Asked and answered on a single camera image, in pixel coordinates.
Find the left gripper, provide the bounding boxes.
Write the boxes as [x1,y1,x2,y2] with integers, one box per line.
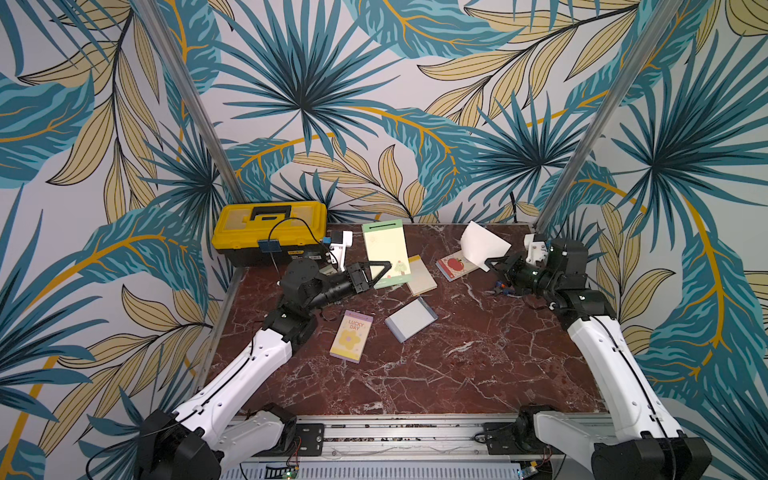
[304,259,389,312]

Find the torn white page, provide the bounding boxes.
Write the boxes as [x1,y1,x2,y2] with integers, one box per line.
[460,222,511,272]

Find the green house lucky day pad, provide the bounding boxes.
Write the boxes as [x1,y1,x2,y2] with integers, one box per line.
[362,220,411,289]

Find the purple flower lucky day pad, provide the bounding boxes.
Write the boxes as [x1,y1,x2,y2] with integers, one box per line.
[330,310,373,363]

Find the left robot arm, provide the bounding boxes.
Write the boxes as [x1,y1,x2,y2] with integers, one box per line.
[133,258,392,479]

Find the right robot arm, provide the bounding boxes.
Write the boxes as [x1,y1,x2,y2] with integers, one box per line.
[483,234,713,479]

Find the red apple memo pad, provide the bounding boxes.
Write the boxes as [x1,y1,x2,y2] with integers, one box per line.
[436,251,479,282]

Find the yellow top memo pad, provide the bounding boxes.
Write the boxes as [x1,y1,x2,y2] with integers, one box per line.
[407,255,437,296]

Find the blue lined memo pad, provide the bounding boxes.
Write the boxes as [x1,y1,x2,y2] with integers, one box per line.
[385,297,438,343]

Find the blue orange pliers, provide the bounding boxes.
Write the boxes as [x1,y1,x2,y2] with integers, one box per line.
[485,281,520,298]

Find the yellow black toolbox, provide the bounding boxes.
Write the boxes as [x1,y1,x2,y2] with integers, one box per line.
[212,201,328,267]

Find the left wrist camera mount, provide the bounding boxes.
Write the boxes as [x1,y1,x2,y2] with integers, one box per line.
[323,230,353,272]

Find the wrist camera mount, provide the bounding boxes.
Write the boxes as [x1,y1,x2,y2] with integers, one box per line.
[323,230,353,272]
[524,233,549,267]

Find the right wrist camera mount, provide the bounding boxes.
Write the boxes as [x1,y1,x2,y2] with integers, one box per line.
[524,233,549,267]

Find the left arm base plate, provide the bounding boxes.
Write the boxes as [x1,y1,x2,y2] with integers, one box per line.
[257,423,325,458]

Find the aluminium front rail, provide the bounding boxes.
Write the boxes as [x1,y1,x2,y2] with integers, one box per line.
[217,414,612,479]

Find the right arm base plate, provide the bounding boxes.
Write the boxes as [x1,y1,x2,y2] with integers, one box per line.
[473,422,561,456]

